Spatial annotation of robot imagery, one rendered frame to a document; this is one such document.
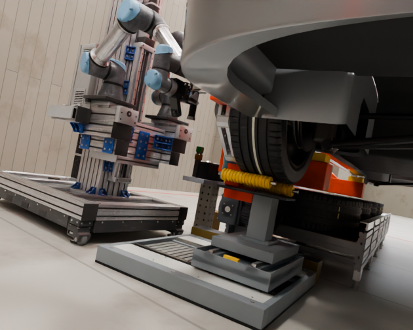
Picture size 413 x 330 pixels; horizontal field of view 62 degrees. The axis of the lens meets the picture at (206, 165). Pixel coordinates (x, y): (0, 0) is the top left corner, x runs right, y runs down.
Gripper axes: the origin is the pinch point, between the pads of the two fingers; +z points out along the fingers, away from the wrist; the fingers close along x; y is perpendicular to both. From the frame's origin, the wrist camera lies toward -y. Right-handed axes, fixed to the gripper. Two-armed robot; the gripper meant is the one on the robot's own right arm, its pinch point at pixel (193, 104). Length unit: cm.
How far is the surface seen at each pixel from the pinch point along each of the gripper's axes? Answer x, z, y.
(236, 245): -38, -3, -62
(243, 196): -31, 12, -41
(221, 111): -22.3, -9.5, -4.5
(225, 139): -22.3, -1.7, -15.7
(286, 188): -50, 14, -33
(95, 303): -14, -57, -83
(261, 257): -51, -3, -64
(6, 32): 324, 70, 83
